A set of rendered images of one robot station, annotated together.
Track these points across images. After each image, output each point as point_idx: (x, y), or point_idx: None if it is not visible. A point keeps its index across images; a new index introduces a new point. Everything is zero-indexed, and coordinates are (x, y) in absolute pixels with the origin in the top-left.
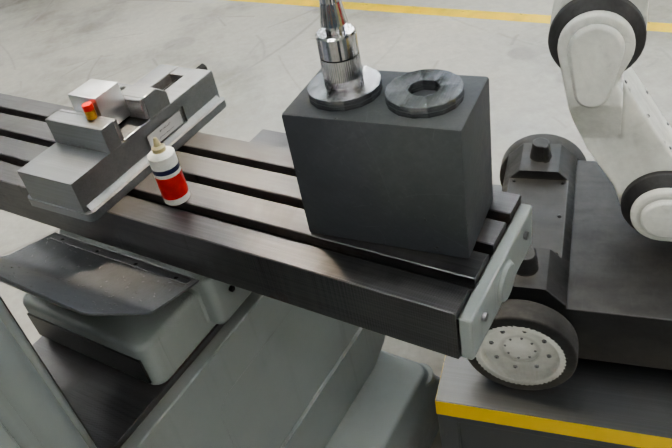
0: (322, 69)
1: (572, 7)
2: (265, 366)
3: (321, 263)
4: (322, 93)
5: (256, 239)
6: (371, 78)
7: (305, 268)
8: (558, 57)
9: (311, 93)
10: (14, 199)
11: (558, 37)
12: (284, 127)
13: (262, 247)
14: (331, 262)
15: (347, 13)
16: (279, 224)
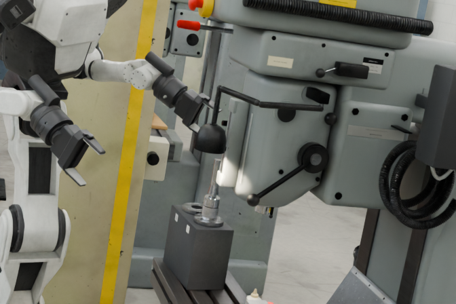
0: (217, 212)
1: (61, 214)
2: None
3: (233, 283)
4: (219, 220)
5: (241, 299)
6: (201, 214)
7: (239, 286)
8: (67, 239)
9: (222, 222)
10: None
11: (64, 230)
12: (233, 235)
13: (243, 296)
14: (231, 282)
15: None
16: (228, 297)
